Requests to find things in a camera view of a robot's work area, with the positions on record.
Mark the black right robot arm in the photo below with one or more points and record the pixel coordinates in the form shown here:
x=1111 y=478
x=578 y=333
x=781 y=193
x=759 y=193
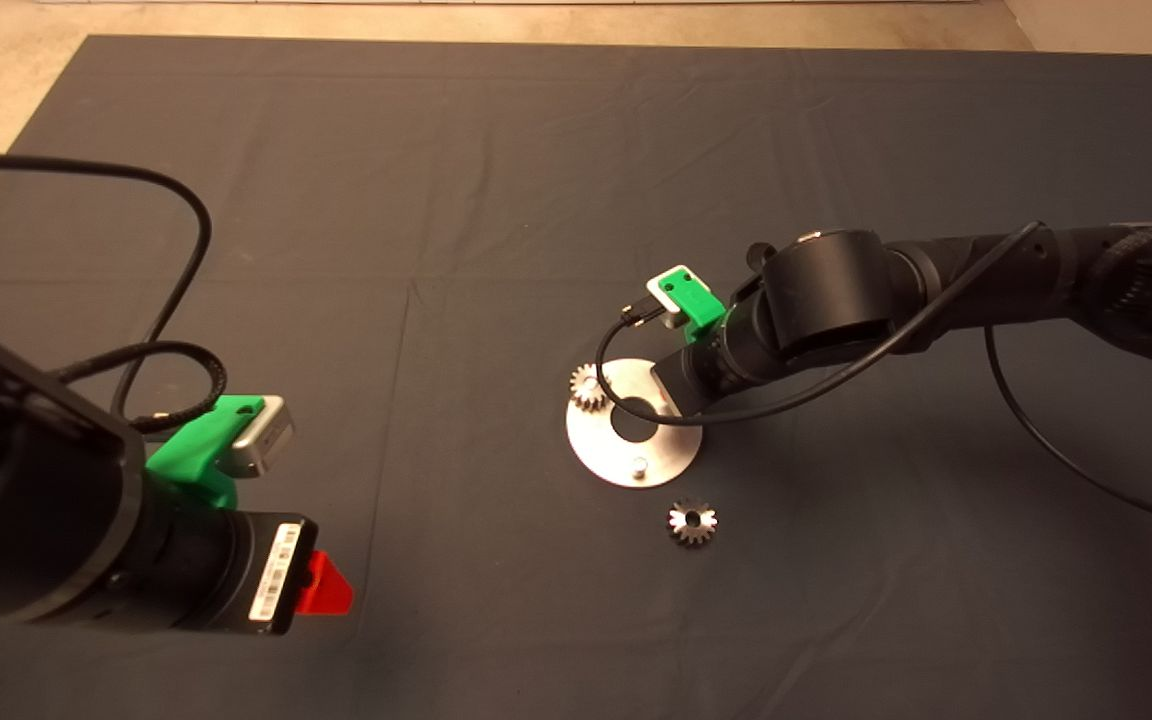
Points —
x=826 y=290

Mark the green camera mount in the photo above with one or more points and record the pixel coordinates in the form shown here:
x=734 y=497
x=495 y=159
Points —
x=193 y=452
x=701 y=300

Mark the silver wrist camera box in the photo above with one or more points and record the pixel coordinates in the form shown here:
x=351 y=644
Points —
x=669 y=305
x=268 y=442

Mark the round metal carrier plate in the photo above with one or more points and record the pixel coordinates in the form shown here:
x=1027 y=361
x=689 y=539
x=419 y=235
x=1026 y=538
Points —
x=636 y=462

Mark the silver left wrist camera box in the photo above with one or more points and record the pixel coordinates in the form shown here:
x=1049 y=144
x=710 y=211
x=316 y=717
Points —
x=268 y=442

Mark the dark grey table cloth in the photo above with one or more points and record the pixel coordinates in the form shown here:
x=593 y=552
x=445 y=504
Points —
x=576 y=150

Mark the dark steel planetary gear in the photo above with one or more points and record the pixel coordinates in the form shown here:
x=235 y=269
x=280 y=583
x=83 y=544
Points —
x=705 y=530

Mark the green left camera mount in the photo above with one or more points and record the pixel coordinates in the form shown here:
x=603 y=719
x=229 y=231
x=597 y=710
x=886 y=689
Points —
x=193 y=452

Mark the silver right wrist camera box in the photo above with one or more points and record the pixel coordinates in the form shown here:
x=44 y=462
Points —
x=669 y=305

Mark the green right camera mount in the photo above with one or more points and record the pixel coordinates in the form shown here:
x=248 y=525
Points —
x=701 y=300

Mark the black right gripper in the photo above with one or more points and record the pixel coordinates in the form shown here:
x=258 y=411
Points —
x=711 y=370

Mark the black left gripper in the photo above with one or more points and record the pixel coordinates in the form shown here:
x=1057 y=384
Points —
x=206 y=565

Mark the bright steel planetary gear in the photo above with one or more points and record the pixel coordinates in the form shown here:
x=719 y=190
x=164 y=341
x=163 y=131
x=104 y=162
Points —
x=588 y=392

